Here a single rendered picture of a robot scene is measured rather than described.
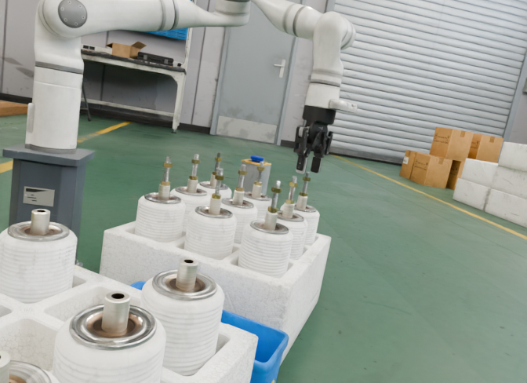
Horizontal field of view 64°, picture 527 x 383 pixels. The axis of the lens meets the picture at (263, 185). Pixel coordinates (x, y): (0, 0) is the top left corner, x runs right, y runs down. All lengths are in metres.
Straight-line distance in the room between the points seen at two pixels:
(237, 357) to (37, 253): 0.29
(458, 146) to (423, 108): 2.12
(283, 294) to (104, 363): 0.41
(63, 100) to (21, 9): 5.40
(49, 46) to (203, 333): 0.71
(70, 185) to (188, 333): 0.58
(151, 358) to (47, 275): 0.26
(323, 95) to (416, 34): 5.71
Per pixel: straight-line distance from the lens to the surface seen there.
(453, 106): 6.94
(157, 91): 5.93
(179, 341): 0.49
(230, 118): 5.92
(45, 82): 0.98
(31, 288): 0.64
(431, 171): 4.54
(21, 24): 6.34
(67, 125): 0.99
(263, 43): 6.00
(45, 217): 0.64
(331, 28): 0.97
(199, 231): 0.81
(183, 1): 1.08
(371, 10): 6.41
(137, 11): 1.02
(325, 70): 0.97
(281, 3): 1.08
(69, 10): 0.97
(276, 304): 0.75
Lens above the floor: 0.47
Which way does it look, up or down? 10 degrees down
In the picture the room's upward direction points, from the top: 10 degrees clockwise
